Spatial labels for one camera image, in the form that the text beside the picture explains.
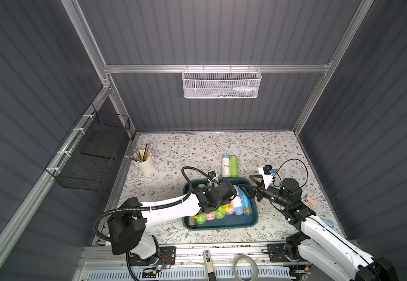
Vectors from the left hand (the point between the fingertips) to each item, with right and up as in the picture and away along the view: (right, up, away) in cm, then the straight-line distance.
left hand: (228, 198), depth 78 cm
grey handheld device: (-9, -23, -9) cm, 27 cm away
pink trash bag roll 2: (+2, -7, +4) cm, 9 cm away
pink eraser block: (+43, -4, +8) cm, 44 cm away
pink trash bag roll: (-8, -9, +3) cm, 13 cm away
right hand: (+9, +8, -2) cm, 12 cm away
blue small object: (+48, -13, +4) cm, 50 cm away
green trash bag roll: (-12, -10, +2) cm, 16 cm away
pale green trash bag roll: (-4, -7, +2) cm, 9 cm away
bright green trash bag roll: (-13, +4, +9) cm, 16 cm away
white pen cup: (-43, +16, +15) cm, 49 cm away
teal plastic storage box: (+7, -8, +5) cm, 12 cm away
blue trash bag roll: (+10, -4, +8) cm, 14 cm away
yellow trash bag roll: (0, -4, +2) cm, 5 cm away
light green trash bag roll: (+6, +12, +21) cm, 25 cm away
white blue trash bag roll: (+1, +13, +21) cm, 24 cm away
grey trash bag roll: (-17, -12, +2) cm, 21 cm away
